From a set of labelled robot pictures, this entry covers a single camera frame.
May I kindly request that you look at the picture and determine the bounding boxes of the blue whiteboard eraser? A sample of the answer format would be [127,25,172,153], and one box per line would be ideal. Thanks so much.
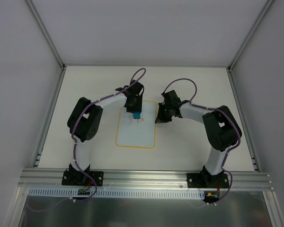
[133,112,141,119]

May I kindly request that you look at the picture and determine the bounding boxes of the yellow framed whiteboard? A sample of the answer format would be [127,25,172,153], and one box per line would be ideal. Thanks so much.
[115,101,157,149]

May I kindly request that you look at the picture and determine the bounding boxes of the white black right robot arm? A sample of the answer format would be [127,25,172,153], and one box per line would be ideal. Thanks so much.
[155,90,242,189]

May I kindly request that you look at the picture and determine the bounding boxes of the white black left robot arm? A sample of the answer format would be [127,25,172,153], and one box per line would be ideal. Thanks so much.
[62,80,144,186]

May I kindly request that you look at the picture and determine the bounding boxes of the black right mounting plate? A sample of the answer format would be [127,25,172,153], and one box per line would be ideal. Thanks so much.
[186,172,230,189]

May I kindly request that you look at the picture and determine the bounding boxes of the black mounting plate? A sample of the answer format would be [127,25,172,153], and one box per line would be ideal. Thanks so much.
[186,172,230,189]
[62,169,104,186]

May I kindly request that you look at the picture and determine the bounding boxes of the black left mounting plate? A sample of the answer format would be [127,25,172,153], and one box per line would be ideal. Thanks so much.
[62,169,104,186]

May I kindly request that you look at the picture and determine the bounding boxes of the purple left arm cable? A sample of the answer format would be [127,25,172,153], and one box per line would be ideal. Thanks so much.
[26,68,147,212]

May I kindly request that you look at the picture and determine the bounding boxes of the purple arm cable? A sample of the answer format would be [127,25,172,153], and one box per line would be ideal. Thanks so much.
[161,78,242,206]
[26,68,147,212]

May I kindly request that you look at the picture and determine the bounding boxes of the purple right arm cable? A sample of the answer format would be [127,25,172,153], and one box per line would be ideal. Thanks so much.
[161,78,242,206]

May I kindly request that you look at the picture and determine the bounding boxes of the white slotted cable duct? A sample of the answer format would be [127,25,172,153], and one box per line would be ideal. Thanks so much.
[28,187,205,200]

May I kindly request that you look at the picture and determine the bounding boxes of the left aluminium side rail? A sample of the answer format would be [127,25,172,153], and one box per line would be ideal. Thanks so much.
[29,66,67,168]

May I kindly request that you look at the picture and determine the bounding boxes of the aluminium side rail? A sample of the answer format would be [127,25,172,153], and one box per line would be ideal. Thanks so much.
[29,66,67,168]
[226,68,261,172]

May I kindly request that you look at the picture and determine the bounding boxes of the right aluminium side rail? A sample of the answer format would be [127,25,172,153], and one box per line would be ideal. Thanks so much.
[226,68,261,172]

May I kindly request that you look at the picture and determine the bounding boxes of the aluminium corner post left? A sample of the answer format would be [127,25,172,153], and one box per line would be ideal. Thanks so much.
[24,0,65,70]

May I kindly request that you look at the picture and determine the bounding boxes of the aluminium corner post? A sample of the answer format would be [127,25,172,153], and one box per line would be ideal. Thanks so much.
[227,0,275,72]
[24,0,65,70]

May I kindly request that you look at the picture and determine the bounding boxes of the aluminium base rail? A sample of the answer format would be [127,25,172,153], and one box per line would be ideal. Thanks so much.
[18,168,275,191]

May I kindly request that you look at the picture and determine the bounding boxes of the aluminium corner post right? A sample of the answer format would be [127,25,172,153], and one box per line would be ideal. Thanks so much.
[227,0,275,72]

